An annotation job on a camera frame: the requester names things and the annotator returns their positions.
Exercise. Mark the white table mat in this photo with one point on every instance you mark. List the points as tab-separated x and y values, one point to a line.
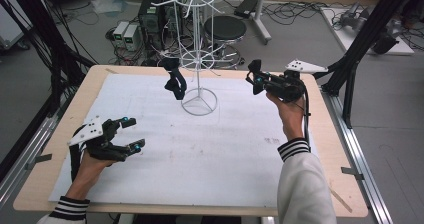
200	157

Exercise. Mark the aluminium rail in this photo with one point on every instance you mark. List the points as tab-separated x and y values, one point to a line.
363	157
23	164

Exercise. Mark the clear plastic bag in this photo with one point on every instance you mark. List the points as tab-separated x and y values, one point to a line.
106	2

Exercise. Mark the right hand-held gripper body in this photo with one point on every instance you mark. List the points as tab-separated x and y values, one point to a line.
286	84

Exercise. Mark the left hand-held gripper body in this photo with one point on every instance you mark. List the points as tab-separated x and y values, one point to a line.
100	144

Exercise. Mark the white floor board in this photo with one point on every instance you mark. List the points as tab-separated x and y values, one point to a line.
336	34

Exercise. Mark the black metal frame post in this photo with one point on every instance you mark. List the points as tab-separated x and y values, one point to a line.
366	37

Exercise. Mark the person's right hand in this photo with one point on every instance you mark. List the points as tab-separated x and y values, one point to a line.
291	117

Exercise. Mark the black flat box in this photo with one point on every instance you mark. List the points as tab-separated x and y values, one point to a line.
246	7

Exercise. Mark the grey robot device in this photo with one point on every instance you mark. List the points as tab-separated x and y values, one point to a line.
360	19

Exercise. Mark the black computer tower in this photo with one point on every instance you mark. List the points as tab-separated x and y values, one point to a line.
150	17

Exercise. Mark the black round stool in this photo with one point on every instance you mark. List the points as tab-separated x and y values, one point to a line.
225	27

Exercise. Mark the person's left hand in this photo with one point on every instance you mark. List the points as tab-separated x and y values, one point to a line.
90	170

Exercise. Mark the thin wooden stick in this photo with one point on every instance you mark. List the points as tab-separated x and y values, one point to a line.
341	200

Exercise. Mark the black cloth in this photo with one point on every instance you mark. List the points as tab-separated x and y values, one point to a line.
180	87

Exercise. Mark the grey metal bracket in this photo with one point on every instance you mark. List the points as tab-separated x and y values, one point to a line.
351	172
40	160

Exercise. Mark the grey power supply unit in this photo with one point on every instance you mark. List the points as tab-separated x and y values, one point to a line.
120	32
132	37

